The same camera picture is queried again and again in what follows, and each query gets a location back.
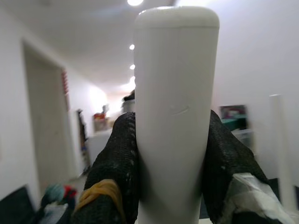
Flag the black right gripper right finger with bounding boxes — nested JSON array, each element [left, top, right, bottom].
[[202, 109, 269, 224]]

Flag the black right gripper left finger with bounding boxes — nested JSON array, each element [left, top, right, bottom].
[[71, 112, 141, 224]]

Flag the white plastic table leg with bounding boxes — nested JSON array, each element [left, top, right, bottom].
[[134, 6, 220, 224], [268, 94, 292, 207]]

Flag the white appliance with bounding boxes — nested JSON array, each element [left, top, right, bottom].
[[88, 129, 115, 172]]

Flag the clear plastic storage box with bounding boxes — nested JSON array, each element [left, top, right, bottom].
[[231, 129, 253, 147]]

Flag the yellow rubber band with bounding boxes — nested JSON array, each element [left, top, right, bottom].
[[74, 179, 126, 224]]

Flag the clear box colourful contents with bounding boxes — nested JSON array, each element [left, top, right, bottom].
[[93, 105, 115, 133]]

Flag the dark hanging clothes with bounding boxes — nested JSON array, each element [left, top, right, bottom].
[[76, 109, 91, 173]]

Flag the dark printed packet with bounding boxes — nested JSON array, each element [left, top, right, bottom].
[[219, 105, 248, 121]]

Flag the red cloth item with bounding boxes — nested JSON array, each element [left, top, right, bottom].
[[63, 185, 78, 199]]

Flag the teal plush toy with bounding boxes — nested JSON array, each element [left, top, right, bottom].
[[44, 183, 65, 203]]

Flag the white plastic bag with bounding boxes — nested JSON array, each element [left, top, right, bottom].
[[43, 203, 68, 224]]

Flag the red hanging decoration strip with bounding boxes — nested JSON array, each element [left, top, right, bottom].
[[61, 67, 71, 112]]

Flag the open black suitcase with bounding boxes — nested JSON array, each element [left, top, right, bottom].
[[0, 185, 38, 224]]

